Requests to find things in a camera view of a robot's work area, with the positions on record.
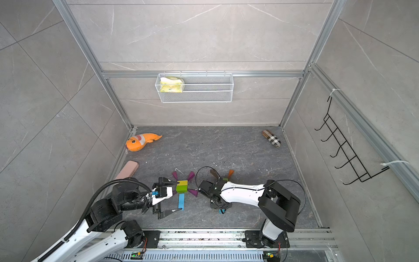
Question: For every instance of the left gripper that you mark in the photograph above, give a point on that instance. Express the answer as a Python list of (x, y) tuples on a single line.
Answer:
[(162, 181)]

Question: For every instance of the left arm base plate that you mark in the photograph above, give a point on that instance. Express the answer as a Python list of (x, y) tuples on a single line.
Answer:
[(149, 238)]

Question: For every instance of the orange brown wedge block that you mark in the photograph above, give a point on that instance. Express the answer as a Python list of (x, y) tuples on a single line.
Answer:
[(231, 172)]

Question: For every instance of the light blue block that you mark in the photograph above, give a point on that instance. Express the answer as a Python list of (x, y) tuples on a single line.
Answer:
[(181, 201)]

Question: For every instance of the yellow rectangular block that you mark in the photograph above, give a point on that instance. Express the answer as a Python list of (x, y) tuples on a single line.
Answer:
[(182, 183)]

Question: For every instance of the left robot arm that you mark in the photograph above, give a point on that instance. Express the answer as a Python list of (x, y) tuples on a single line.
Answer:
[(104, 210)]

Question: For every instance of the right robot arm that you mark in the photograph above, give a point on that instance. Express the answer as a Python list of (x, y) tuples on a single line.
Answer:
[(280, 206)]

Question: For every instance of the yellow white cloth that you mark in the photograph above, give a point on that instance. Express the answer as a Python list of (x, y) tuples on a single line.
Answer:
[(171, 84)]

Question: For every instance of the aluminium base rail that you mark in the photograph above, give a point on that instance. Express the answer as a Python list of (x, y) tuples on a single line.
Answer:
[(222, 245)]

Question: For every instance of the green rectangular block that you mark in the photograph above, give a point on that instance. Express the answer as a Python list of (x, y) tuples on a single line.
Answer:
[(181, 189)]

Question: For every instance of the dark brown wedge block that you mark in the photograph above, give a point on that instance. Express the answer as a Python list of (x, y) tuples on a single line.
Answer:
[(215, 174)]

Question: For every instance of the plaid brown case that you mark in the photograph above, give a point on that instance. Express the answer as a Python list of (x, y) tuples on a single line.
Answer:
[(272, 138)]

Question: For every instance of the black wire hook rack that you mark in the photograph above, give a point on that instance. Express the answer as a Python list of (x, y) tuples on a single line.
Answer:
[(345, 149)]

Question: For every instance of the white wire mesh basket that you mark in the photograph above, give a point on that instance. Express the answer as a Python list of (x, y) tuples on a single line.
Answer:
[(199, 88)]

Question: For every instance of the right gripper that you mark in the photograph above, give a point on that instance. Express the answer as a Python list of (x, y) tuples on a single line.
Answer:
[(214, 206)]

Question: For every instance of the orange fish plush toy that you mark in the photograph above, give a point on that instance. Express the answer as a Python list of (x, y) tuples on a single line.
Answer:
[(138, 142)]

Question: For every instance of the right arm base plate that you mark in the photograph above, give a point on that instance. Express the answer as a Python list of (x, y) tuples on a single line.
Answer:
[(255, 239)]

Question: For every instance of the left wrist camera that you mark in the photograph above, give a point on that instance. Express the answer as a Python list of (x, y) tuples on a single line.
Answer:
[(160, 194)]

